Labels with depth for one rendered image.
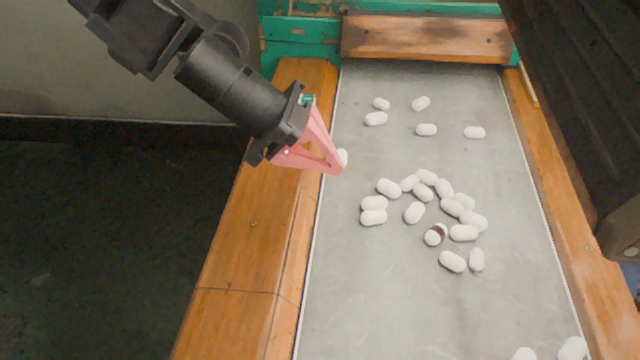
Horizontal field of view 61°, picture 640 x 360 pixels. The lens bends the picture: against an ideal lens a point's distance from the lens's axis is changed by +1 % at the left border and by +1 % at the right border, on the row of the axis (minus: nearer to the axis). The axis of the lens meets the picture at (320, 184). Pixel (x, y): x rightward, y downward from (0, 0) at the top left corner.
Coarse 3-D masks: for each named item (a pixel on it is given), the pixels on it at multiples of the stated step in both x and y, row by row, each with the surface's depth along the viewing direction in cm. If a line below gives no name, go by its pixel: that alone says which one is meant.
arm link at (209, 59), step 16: (208, 32) 57; (192, 48) 53; (208, 48) 53; (224, 48) 54; (192, 64) 52; (208, 64) 53; (224, 64) 53; (240, 64) 55; (192, 80) 53; (208, 80) 53; (224, 80) 53; (208, 96) 54
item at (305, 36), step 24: (264, 24) 102; (288, 24) 101; (312, 24) 101; (336, 24) 100; (264, 48) 105; (288, 48) 104; (312, 48) 104; (336, 48) 103; (264, 72) 108; (432, 72) 105; (456, 72) 104; (480, 72) 104
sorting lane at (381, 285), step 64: (384, 128) 89; (448, 128) 89; (512, 128) 89; (512, 192) 76; (320, 256) 67; (384, 256) 67; (512, 256) 67; (320, 320) 59; (384, 320) 59; (448, 320) 59; (512, 320) 59; (576, 320) 59
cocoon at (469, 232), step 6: (456, 228) 68; (462, 228) 68; (468, 228) 68; (474, 228) 68; (450, 234) 68; (456, 234) 67; (462, 234) 67; (468, 234) 67; (474, 234) 67; (456, 240) 68; (462, 240) 68; (468, 240) 68
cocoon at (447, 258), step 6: (444, 252) 65; (450, 252) 65; (444, 258) 64; (450, 258) 64; (456, 258) 64; (462, 258) 64; (444, 264) 64; (450, 264) 64; (456, 264) 63; (462, 264) 63; (456, 270) 64; (462, 270) 64
